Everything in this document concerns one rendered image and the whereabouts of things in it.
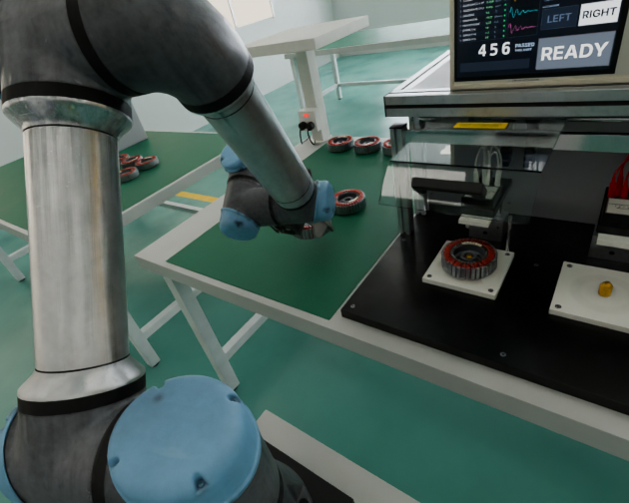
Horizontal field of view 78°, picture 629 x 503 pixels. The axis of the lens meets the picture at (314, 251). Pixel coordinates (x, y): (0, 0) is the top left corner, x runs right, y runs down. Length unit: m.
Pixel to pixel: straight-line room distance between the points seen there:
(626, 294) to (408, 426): 0.91
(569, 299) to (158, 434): 0.72
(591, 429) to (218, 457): 0.55
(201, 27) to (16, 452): 0.44
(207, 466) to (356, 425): 1.24
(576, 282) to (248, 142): 0.67
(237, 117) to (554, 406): 0.62
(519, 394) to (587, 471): 0.85
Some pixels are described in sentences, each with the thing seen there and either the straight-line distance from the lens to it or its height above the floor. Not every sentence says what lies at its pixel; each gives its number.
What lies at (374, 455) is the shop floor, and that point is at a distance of 1.52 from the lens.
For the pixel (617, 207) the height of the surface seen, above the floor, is 0.92.
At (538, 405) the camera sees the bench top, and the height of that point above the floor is 0.75.
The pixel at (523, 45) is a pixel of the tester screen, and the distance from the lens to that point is 0.84.
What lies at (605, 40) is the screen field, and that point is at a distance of 0.83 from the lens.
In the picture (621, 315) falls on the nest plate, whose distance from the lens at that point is 0.85.
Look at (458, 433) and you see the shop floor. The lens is 1.55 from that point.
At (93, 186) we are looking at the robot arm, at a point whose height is 1.23.
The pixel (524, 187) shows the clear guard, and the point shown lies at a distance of 0.65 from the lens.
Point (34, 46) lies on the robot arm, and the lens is 0.47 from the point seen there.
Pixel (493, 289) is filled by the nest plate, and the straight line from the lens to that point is 0.85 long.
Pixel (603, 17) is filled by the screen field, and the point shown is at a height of 1.21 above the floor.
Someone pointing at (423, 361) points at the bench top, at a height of 0.75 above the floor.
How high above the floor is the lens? 1.35
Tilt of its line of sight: 34 degrees down
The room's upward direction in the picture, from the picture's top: 14 degrees counter-clockwise
